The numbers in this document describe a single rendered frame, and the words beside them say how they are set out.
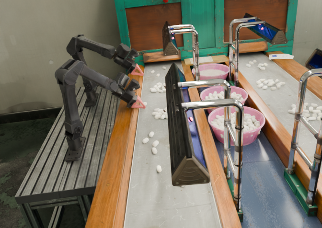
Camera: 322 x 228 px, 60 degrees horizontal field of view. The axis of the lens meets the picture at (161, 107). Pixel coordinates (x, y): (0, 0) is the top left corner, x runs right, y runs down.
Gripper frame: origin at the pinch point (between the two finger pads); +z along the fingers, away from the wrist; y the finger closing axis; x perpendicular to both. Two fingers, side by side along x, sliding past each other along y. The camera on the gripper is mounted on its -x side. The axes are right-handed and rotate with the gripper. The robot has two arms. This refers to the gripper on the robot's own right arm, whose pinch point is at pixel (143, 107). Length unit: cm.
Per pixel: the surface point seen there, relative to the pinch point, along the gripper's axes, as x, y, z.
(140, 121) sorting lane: 2.6, -13.2, -0.1
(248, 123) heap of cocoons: -32, -25, 41
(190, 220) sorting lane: -10, -79, 15
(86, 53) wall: 50, 156, -50
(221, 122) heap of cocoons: -22.9, -19.3, 32.8
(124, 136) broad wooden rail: 4.5, -30.1, -6.3
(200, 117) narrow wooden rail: -19.3, -19.0, 22.2
